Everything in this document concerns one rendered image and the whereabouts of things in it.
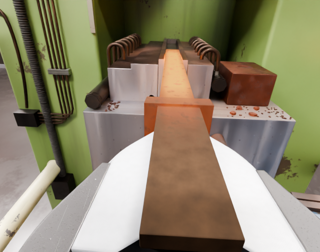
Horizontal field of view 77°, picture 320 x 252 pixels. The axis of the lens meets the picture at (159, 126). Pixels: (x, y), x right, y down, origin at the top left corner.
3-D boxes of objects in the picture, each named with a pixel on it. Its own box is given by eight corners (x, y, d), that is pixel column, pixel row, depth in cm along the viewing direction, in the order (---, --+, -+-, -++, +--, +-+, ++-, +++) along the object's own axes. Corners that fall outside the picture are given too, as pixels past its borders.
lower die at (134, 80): (207, 104, 41) (214, 61, 37) (110, 100, 41) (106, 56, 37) (189, 63, 78) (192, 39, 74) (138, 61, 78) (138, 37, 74)
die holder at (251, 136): (241, 263, 56) (297, 120, 35) (106, 255, 57) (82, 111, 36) (207, 148, 106) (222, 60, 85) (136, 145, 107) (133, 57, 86)
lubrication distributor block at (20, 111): (37, 127, 58) (33, 113, 56) (17, 126, 58) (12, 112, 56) (43, 122, 61) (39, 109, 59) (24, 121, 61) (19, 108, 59)
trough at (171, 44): (186, 67, 38) (187, 59, 37) (159, 66, 38) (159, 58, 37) (178, 43, 75) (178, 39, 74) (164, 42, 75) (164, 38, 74)
